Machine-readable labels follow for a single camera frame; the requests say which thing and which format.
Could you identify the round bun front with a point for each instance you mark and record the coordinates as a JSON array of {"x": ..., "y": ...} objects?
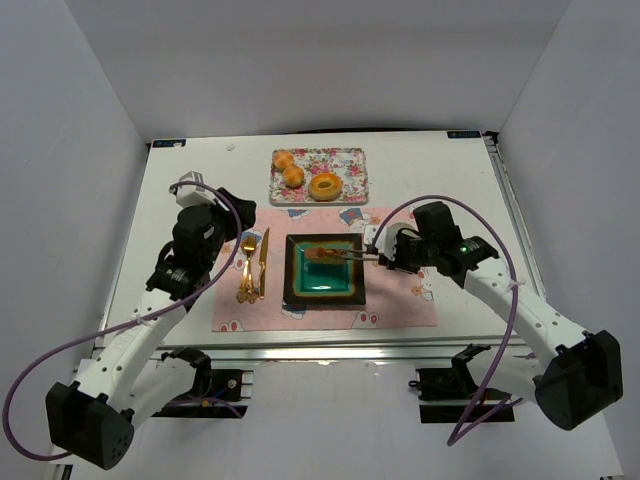
[{"x": 293, "y": 176}]

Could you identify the gold knife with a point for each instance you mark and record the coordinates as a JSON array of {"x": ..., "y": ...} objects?
[{"x": 263, "y": 255}]

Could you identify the floral rectangular tray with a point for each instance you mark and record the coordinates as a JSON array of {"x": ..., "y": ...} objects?
[{"x": 306, "y": 176}]

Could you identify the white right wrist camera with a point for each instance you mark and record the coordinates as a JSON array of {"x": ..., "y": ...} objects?
[{"x": 385, "y": 241}]

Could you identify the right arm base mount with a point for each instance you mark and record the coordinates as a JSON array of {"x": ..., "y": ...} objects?
[{"x": 444, "y": 393}]

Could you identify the ring doughnut bread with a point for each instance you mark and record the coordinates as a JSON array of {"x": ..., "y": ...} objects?
[{"x": 325, "y": 187}]

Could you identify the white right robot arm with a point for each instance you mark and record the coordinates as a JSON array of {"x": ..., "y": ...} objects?
[{"x": 570, "y": 373}]

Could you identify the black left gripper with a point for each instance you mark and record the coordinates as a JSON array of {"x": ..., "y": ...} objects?
[{"x": 239, "y": 211}]

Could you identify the pink bunny placemat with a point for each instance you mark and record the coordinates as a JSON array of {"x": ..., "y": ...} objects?
[{"x": 394, "y": 299}]

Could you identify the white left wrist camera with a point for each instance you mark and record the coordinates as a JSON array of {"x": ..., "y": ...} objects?
[{"x": 192, "y": 190}]

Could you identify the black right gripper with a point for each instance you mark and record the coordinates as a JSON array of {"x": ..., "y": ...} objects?
[{"x": 385, "y": 256}]

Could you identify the round bun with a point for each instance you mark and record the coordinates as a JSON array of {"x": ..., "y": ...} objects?
[
  {"x": 282, "y": 160},
  {"x": 293, "y": 176}
]

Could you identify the metal tongs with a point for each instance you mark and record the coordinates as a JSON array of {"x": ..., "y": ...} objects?
[{"x": 351, "y": 255}]

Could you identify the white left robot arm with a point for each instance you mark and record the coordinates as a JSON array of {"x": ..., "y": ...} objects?
[{"x": 96, "y": 415}]

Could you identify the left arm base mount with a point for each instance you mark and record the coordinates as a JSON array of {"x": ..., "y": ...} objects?
[{"x": 217, "y": 392}]

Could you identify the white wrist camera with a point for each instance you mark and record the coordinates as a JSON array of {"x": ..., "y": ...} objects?
[
  {"x": 385, "y": 241},
  {"x": 192, "y": 190}
]

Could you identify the gold fork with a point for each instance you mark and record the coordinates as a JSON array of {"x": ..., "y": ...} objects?
[{"x": 246, "y": 291}]

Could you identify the brown striped bread loaf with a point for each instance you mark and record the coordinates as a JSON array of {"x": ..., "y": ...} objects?
[{"x": 326, "y": 256}]

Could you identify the green square plate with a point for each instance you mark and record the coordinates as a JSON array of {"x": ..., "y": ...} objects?
[{"x": 313, "y": 284}]

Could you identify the round bun back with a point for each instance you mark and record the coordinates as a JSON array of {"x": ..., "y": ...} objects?
[{"x": 282, "y": 160}]

